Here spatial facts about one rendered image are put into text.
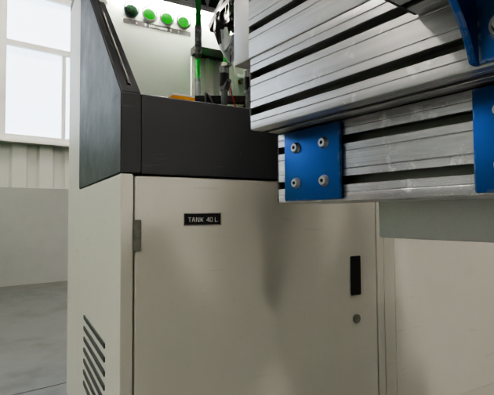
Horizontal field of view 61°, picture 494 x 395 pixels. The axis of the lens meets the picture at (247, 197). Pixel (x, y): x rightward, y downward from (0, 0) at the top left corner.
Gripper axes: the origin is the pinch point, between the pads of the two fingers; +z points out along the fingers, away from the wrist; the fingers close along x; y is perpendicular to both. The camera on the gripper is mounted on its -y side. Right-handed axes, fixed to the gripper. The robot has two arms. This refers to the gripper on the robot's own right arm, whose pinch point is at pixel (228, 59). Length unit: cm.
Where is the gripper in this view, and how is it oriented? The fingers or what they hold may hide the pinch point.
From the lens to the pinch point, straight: 125.2
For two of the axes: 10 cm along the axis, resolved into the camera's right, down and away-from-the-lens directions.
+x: 8.7, 0.2, 4.9
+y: 4.9, -0.4, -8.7
